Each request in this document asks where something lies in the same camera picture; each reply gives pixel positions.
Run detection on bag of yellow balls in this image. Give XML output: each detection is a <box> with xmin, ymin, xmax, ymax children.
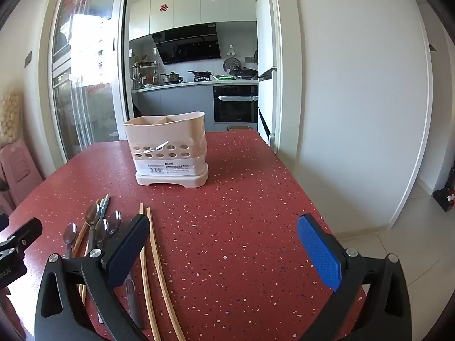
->
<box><xmin>0</xmin><ymin>90</ymin><xmax>24</xmax><ymax>146</ymax></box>

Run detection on stack of pink stools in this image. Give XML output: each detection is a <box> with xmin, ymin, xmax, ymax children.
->
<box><xmin>0</xmin><ymin>144</ymin><xmax>45</xmax><ymax>217</ymax></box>

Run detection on red and black floor device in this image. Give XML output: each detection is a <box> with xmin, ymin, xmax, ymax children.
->
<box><xmin>433</xmin><ymin>186</ymin><xmax>455</xmax><ymax>212</ymax></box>

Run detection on grey kitchen counter cabinets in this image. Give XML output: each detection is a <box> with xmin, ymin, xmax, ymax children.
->
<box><xmin>131</xmin><ymin>80</ymin><xmax>259</xmax><ymax>132</ymax></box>

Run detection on black range hood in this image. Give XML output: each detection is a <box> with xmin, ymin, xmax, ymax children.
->
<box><xmin>152</xmin><ymin>25</ymin><xmax>222</xmax><ymax>65</ymax></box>

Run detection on spice rack with bottles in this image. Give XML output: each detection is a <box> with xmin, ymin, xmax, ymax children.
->
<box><xmin>131</xmin><ymin>55</ymin><xmax>159</xmax><ymax>89</ymax></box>

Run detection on sliding glass door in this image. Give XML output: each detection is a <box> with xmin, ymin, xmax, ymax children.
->
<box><xmin>50</xmin><ymin>0</ymin><xmax>132</xmax><ymax>160</ymax></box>

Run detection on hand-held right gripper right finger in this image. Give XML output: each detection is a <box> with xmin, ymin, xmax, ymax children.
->
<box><xmin>297</xmin><ymin>214</ymin><xmax>413</xmax><ymax>341</ymax></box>

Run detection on black wok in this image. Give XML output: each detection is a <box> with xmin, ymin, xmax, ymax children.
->
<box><xmin>229</xmin><ymin>66</ymin><xmax>258</xmax><ymax>79</ymax></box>

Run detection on beige plastic utensil holder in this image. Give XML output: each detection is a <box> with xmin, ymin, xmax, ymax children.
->
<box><xmin>123</xmin><ymin>111</ymin><xmax>210</xmax><ymax>187</ymax></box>

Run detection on white wall cabinets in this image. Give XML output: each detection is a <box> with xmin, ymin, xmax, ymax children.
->
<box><xmin>128</xmin><ymin>0</ymin><xmax>258</xmax><ymax>41</ymax></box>

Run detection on black built-in oven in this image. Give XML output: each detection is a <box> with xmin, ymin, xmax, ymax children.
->
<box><xmin>213</xmin><ymin>85</ymin><xmax>259</xmax><ymax>124</ymax></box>

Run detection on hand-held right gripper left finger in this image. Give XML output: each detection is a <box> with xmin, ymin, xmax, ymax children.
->
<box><xmin>34</xmin><ymin>213</ymin><xmax>152</xmax><ymax>341</ymax></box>

